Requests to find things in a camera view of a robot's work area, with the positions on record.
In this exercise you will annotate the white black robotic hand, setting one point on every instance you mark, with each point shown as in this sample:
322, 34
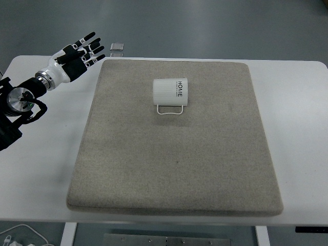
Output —
71, 62

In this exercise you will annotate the white HOME mug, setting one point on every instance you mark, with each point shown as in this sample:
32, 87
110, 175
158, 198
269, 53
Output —
170, 92

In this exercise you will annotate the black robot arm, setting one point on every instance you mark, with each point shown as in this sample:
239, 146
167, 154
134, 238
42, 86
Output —
20, 106

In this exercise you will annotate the lower metal floor plate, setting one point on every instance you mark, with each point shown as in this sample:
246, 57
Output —
113, 54

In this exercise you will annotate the beige felt mat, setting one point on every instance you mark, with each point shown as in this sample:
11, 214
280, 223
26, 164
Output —
213, 159

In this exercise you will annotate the white table leg left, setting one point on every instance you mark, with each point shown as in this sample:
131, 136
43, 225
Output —
68, 234

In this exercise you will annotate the white table leg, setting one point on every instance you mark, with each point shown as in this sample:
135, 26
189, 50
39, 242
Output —
262, 236
68, 234

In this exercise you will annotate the white table leg right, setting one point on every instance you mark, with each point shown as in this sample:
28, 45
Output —
262, 236

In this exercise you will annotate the black table control panel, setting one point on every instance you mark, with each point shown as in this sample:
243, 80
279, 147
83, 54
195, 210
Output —
314, 230

